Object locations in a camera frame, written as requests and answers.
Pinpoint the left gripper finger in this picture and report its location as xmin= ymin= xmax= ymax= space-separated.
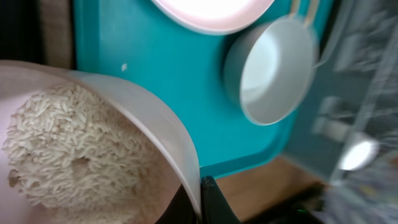
xmin=201 ymin=176 xmax=241 ymax=224

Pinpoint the white rice pile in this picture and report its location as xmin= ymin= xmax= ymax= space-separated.
xmin=2 ymin=83 xmax=159 ymax=223

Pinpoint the grey bowl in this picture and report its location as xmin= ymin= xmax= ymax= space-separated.
xmin=223 ymin=17 xmax=318 ymax=126

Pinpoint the white cup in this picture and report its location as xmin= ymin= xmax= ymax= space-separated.
xmin=338 ymin=133 xmax=380 ymax=171

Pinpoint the grey dishwasher rack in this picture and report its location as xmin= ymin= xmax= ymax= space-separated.
xmin=283 ymin=0 xmax=397 ymax=223

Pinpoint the teal serving tray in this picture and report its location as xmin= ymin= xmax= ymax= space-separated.
xmin=73 ymin=0 xmax=333 ymax=180

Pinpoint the large white plate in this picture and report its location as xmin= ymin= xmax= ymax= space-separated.
xmin=152 ymin=0 xmax=274 ymax=35

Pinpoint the left wooden chopstick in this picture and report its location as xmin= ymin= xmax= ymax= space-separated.
xmin=289 ymin=0 xmax=301 ymax=18

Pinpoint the wooden chopstick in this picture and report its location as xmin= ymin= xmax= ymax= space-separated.
xmin=289 ymin=0 xmax=301 ymax=18
xmin=304 ymin=0 xmax=320 ymax=27

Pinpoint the right wooden chopstick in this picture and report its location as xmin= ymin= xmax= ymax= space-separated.
xmin=304 ymin=0 xmax=320 ymax=27

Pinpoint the black plastic tray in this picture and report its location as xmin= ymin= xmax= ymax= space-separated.
xmin=1 ymin=0 xmax=44 ymax=63

